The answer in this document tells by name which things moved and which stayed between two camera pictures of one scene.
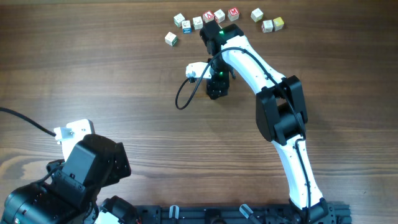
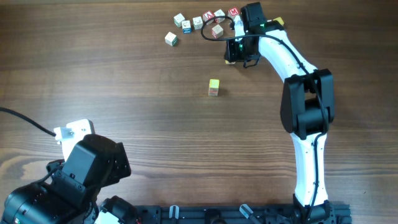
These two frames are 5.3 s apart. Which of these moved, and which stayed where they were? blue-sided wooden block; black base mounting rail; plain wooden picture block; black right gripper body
Moved: black right gripper body
Stayed: black base mounting rail; plain wooden picture block; blue-sided wooden block
